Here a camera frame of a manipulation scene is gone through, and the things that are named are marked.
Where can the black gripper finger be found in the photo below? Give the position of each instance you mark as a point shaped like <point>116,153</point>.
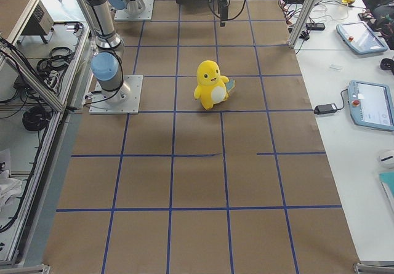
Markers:
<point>223,12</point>

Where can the yellow plush dinosaur toy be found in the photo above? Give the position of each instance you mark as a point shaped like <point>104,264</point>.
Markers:
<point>212,87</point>

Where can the upper blue teach pendant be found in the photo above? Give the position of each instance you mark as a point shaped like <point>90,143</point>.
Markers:
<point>360,38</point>

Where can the blue teach pendant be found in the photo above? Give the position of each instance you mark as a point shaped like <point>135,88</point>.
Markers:
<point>371,105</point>
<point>360,38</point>

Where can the black power adapter brick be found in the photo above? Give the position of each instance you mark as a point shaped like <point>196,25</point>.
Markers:
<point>325,109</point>

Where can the black backpack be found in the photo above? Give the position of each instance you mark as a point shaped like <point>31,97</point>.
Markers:
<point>382,13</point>

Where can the lower blue teach pendant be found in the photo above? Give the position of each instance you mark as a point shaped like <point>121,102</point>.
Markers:
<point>371,105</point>

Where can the grey electronics box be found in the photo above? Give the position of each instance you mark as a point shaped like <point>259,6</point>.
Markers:
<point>39,24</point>

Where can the brown paper table mat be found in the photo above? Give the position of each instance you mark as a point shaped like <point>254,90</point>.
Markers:
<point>244,187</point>

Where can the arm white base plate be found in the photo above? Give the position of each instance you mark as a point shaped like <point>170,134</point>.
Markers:
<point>127,100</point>
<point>123,16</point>

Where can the aluminium frame post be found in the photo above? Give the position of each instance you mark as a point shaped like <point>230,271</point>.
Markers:
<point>301,21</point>

